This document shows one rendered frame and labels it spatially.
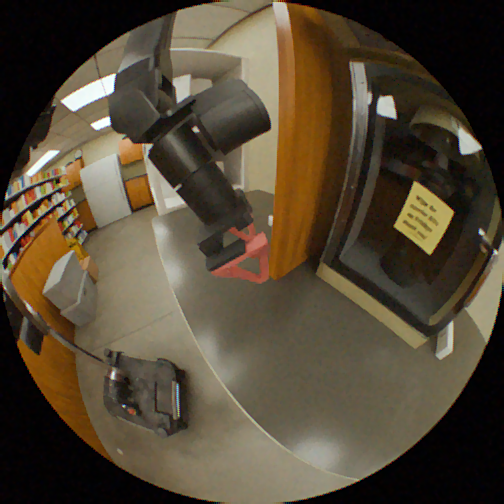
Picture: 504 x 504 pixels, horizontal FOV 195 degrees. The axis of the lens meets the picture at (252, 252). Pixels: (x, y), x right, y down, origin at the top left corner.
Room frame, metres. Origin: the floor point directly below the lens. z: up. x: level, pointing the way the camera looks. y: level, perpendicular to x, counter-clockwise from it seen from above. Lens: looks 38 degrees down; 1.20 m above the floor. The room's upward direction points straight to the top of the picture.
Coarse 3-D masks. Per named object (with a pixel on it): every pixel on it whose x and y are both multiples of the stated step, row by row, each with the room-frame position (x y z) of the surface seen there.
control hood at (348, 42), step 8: (328, 16) 0.17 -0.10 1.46; (336, 16) 0.16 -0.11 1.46; (328, 24) 0.19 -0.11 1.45; (336, 24) 0.18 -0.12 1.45; (344, 24) 0.17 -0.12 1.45; (336, 32) 0.19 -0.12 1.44; (344, 32) 0.18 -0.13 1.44; (352, 32) 0.17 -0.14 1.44; (344, 40) 0.20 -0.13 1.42; (352, 40) 0.19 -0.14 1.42; (344, 48) 0.21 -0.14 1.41; (352, 48) 0.20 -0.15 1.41; (360, 48) 0.19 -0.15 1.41; (368, 48) 0.18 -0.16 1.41; (376, 48) 0.17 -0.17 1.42; (360, 56) 0.21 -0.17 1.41; (368, 56) 0.20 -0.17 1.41; (376, 56) 0.18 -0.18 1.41; (384, 56) 0.17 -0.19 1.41; (392, 56) 0.15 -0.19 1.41; (400, 56) 0.14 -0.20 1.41; (408, 56) 0.13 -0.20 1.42; (408, 64) 0.14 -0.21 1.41; (416, 64) 0.12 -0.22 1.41; (424, 72) 0.12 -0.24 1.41
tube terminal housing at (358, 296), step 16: (384, 64) 0.18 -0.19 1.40; (400, 64) 0.16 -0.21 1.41; (432, 80) 0.12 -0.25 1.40; (320, 272) 0.22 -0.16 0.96; (336, 288) 0.18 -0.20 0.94; (352, 288) 0.16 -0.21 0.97; (368, 304) 0.12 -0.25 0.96; (384, 320) 0.08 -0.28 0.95; (400, 320) 0.05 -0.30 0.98; (400, 336) 0.03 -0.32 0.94; (416, 336) 0.00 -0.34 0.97
